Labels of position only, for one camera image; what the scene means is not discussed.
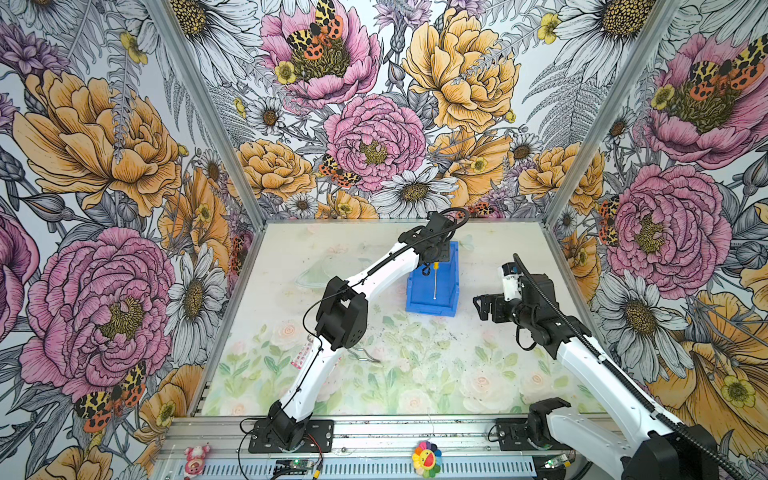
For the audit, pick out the rainbow flower toy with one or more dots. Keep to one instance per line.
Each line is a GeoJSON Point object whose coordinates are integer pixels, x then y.
{"type": "Point", "coordinates": [427, 460]}

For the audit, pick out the right green circuit board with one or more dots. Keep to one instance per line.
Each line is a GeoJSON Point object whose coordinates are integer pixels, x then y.
{"type": "Point", "coordinates": [556, 462]}

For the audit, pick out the blue plastic bin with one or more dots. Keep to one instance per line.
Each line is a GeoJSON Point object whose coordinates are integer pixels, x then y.
{"type": "Point", "coordinates": [420, 288]}

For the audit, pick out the green circuit board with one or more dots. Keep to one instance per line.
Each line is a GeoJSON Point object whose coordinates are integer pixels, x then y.
{"type": "Point", "coordinates": [556, 462]}
{"type": "Point", "coordinates": [292, 467]}

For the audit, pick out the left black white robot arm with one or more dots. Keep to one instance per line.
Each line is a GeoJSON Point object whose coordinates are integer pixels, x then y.
{"type": "Point", "coordinates": [342, 319]}

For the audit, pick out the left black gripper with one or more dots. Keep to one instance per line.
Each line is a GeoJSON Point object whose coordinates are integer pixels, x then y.
{"type": "Point", "coordinates": [444, 254]}

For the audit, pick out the yellow handled screwdriver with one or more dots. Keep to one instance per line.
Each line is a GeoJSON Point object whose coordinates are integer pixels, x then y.
{"type": "Point", "coordinates": [435, 275]}

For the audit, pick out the pink bear figurine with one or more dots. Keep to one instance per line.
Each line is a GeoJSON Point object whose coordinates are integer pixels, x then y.
{"type": "Point", "coordinates": [195, 461]}

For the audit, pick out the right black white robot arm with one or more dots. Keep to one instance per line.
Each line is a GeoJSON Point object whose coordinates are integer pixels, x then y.
{"type": "Point", "coordinates": [651, 442]}

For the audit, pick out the white slotted cable duct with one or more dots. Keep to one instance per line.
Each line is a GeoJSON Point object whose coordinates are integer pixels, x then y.
{"type": "Point", "coordinates": [514, 467]}

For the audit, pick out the pink patterned cloth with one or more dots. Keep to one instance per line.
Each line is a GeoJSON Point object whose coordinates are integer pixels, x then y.
{"type": "Point", "coordinates": [300, 358]}

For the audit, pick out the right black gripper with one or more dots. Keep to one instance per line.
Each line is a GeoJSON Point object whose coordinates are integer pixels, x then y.
{"type": "Point", "coordinates": [498, 301]}

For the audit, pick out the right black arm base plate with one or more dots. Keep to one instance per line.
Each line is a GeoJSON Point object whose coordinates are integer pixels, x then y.
{"type": "Point", "coordinates": [512, 434]}

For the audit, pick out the left green circuit board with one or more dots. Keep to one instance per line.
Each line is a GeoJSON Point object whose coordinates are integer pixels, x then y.
{"type": "Point", "coordinates": [292, 467]}

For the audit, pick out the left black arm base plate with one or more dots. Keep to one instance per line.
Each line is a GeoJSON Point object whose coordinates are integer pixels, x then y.
{"type": "Point", "coordinates": [309, 436]}

